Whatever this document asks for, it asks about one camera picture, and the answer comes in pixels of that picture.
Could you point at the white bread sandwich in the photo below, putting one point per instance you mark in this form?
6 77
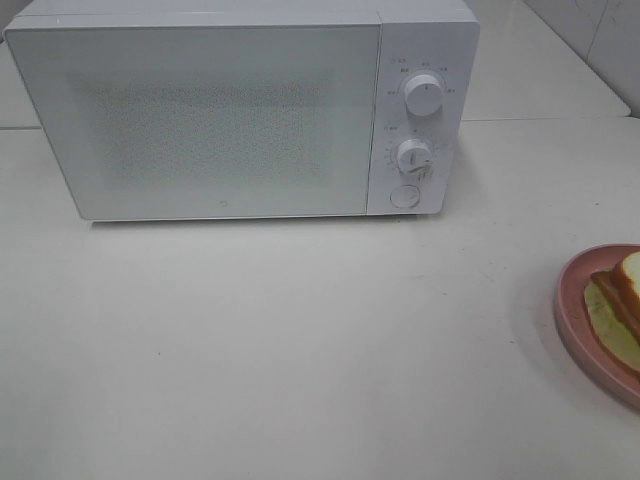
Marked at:
612 302

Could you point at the round white door button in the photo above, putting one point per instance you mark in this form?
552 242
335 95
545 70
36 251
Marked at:
405 196

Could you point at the lower white timer knob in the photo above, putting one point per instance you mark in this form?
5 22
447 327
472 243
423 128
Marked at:
414 156

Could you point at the upper white power knob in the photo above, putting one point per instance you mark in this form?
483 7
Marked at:
423 94

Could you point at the white microwave door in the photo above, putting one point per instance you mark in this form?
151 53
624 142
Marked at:
195 123

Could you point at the pink round plate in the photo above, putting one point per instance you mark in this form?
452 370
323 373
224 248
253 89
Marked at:
574 328

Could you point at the white microwave oven body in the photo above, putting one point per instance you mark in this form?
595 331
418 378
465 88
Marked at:
438 37

